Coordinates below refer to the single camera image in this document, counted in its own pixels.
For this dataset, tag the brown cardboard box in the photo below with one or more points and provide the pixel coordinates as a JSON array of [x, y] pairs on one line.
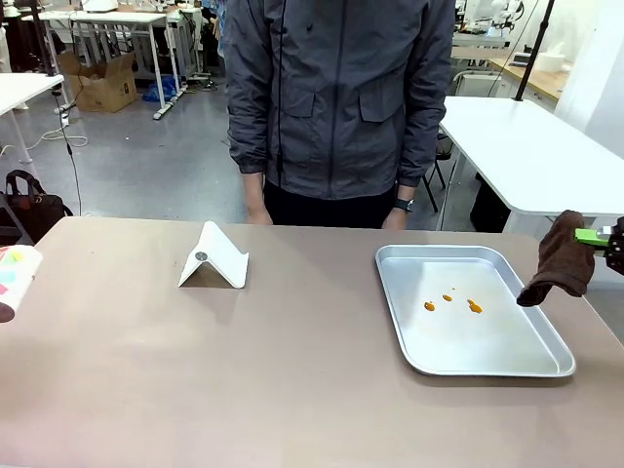
[[102, 83]]

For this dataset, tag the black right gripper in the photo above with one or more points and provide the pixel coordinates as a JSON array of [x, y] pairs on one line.
[[616, 246]]

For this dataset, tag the dark handbag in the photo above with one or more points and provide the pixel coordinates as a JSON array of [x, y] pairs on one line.
[[34, 209]]

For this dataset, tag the person's left hand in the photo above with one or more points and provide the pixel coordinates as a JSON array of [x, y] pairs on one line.
[[394, 222]]

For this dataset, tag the person's right hand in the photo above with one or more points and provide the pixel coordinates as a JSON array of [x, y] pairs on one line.
[[257, 215]]

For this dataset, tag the silver metal tray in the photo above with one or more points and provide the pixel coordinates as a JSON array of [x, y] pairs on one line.
[[463, 336]]

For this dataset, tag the person in grey jacket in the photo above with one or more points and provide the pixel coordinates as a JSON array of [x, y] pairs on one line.
[[341, 97]]

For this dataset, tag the white table with wheeled legs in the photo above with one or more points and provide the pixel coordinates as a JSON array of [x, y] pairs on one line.
[[117, 19]]

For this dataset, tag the black folding chair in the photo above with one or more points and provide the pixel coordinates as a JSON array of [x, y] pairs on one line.
[[439, 166]]

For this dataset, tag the person's left forearm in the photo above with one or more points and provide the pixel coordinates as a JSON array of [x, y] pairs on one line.
[[408, 191]]

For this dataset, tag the white folded stand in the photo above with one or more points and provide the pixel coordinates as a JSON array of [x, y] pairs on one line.
[[214, 258]]

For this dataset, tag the white side table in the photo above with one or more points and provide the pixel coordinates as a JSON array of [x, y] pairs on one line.
[[24, 92]]

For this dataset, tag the person's right forearm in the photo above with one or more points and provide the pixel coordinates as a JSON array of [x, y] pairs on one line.
[[253, 187]]

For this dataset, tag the blue plastic bag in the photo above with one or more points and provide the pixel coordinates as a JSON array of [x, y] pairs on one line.
[[161, 90]]

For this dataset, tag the black trousers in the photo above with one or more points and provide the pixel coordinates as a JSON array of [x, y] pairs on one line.
[[331, 209]]

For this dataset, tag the black stand pole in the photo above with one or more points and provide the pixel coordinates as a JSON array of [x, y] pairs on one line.
[[534, 49]]

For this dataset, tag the long orange sauce stain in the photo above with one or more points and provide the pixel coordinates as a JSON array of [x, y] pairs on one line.
[[474, 306]]

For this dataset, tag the large white table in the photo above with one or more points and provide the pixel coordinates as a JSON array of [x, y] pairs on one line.
[[526, 156]]

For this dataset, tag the black wristwatch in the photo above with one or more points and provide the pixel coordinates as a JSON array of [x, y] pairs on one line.
[[404, 205]]

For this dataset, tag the dark brown cloth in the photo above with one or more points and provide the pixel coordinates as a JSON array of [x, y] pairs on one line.
[[560, 263]]

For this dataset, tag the wooden desk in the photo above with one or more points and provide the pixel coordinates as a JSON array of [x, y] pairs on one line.
[[531, 78]]

